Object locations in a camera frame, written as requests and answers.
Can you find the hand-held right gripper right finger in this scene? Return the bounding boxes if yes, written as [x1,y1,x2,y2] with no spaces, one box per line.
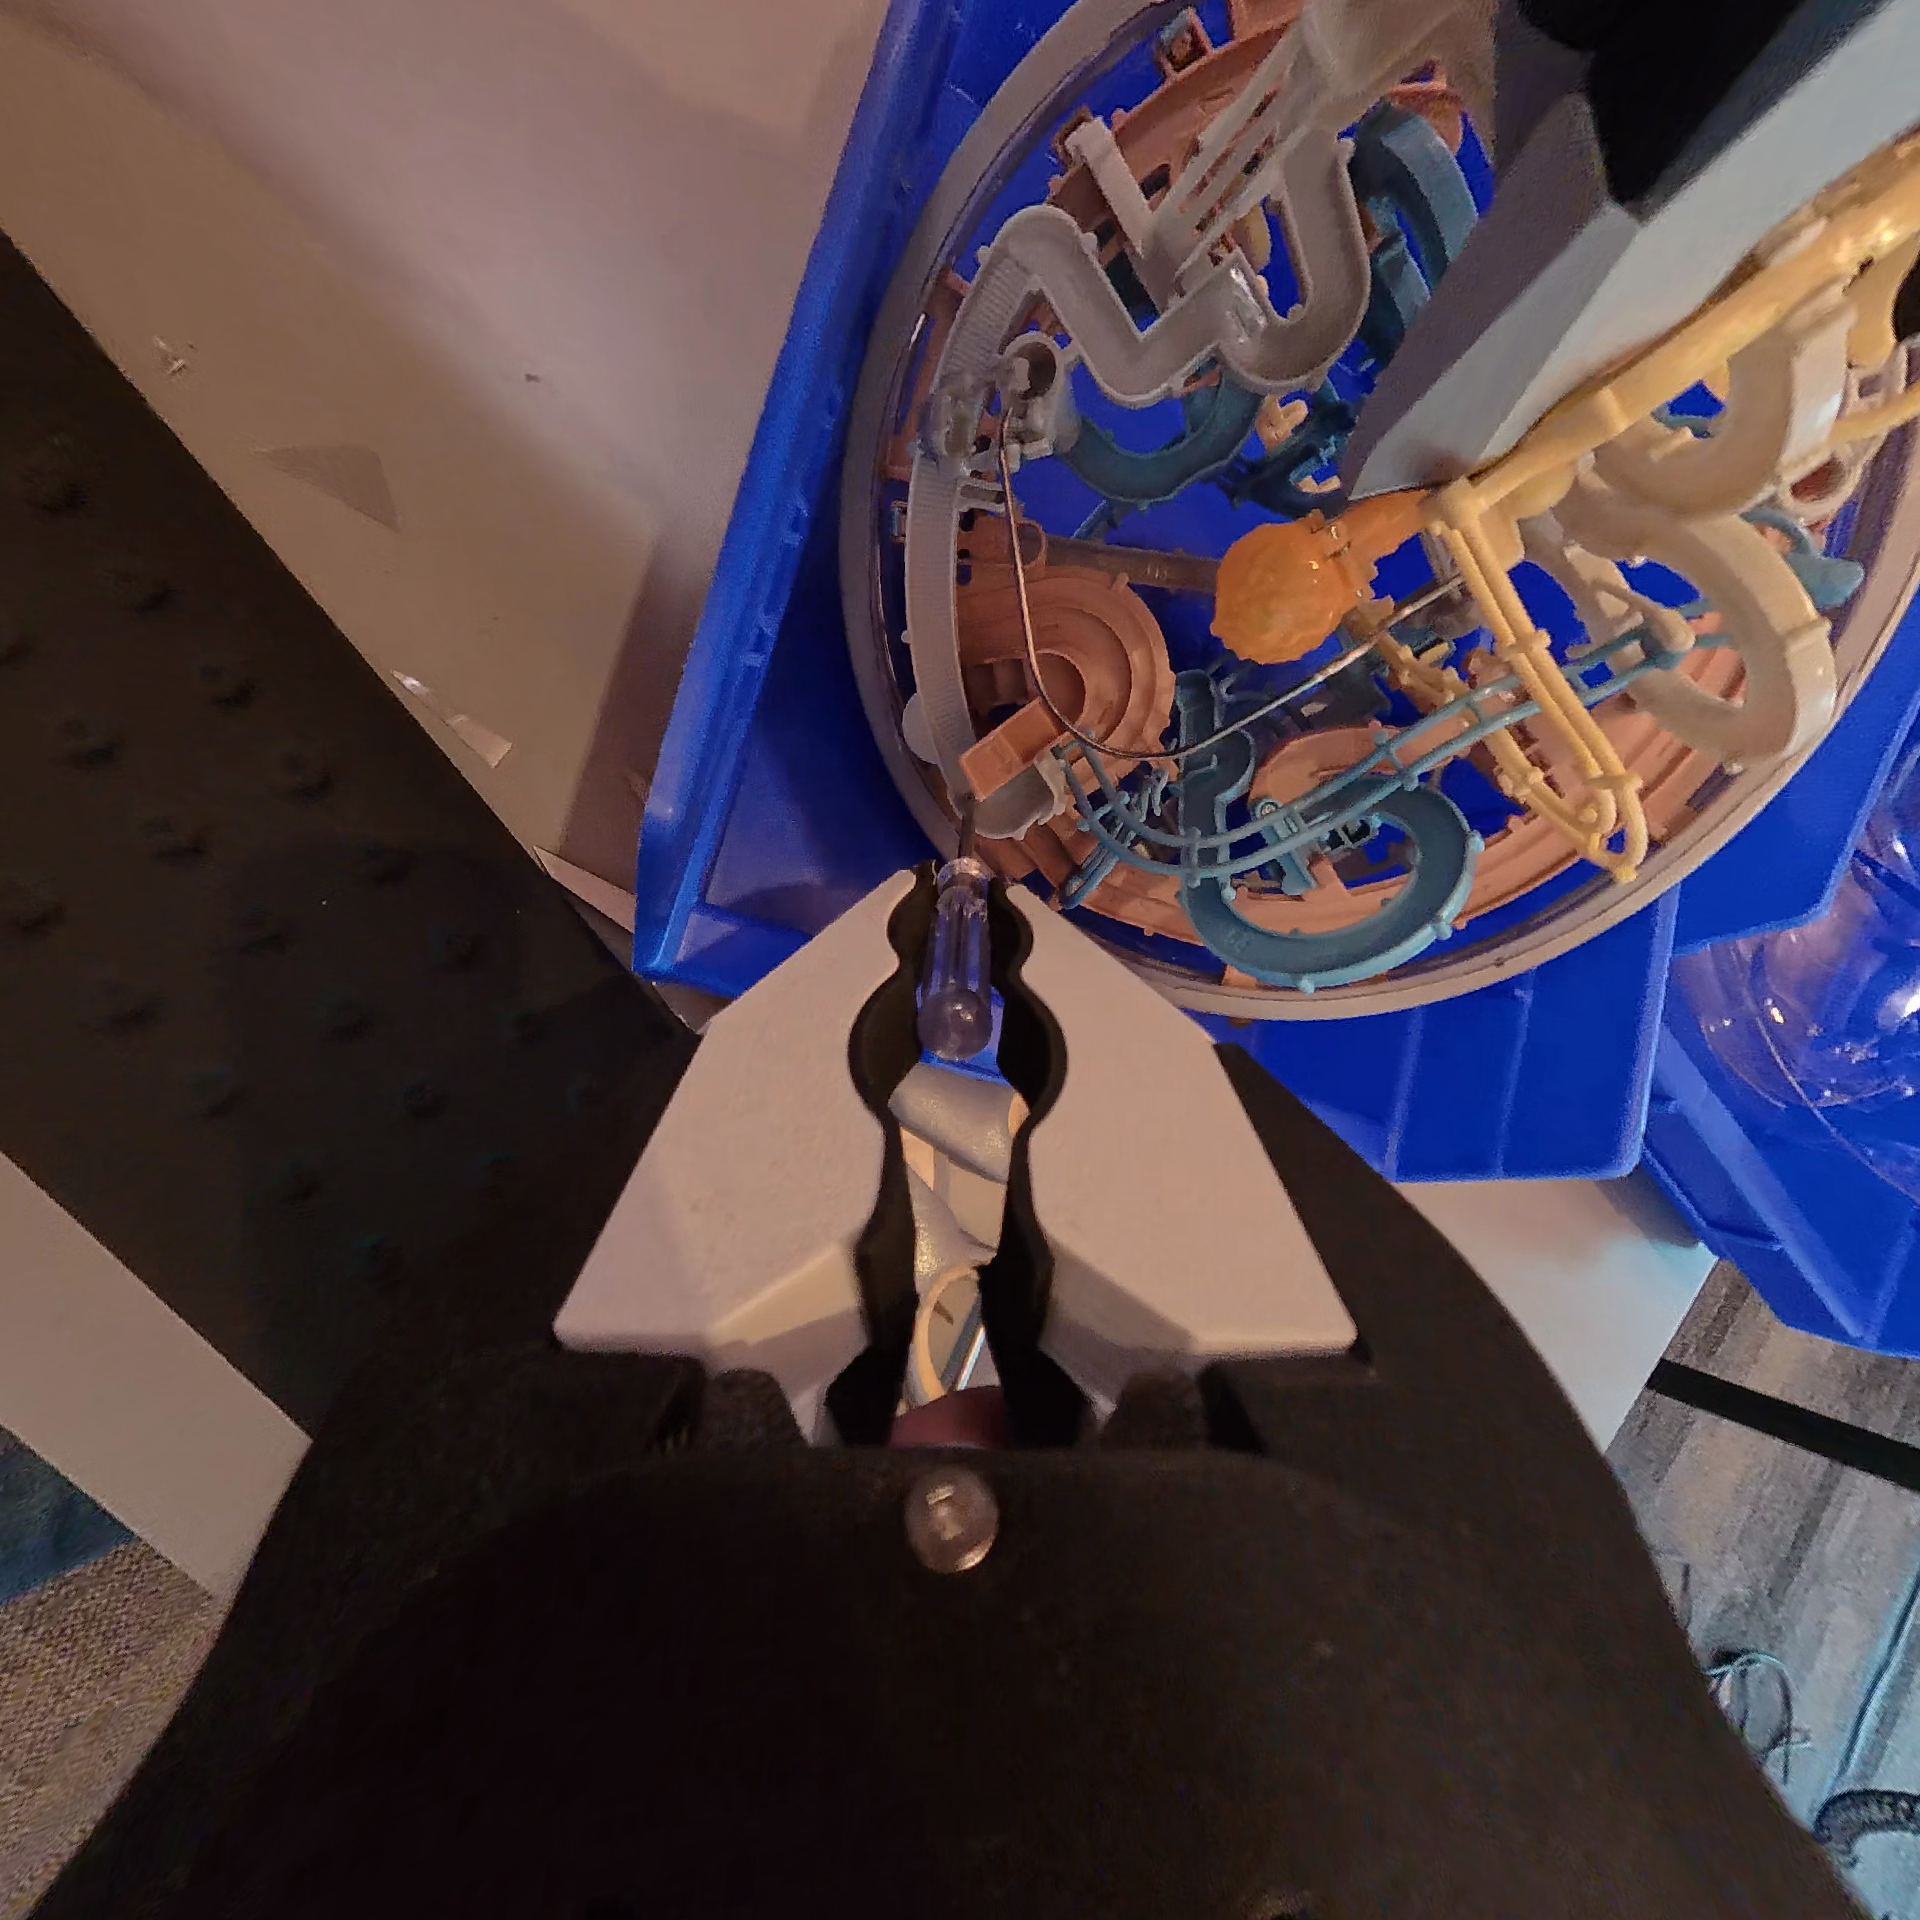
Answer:
[981,879,1370,1447]

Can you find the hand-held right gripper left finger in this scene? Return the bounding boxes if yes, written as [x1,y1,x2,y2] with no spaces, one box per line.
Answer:
[553,879,924,1447]

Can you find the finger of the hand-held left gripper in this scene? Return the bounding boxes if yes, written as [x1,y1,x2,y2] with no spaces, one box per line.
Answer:
[1342,0,1920,502]

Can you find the clear handled screwdriver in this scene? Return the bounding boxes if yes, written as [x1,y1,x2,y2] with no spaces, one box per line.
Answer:
[924,793,1004,1072]

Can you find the blue plastic bin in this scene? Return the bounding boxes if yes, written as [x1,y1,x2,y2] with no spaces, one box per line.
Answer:
[1621,778,1920,1363]
[627,0,1920,1194]

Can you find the colourful plastic maze ball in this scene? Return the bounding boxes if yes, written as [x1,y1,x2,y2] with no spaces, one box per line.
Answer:
[837,0,1920,995]

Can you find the black perforated mat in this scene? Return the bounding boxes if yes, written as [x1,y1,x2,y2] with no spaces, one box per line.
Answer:
[0,231,700,1447]

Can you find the clear plastic dome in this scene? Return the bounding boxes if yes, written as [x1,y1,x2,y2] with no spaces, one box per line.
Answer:
[1659,840,1920,1123]

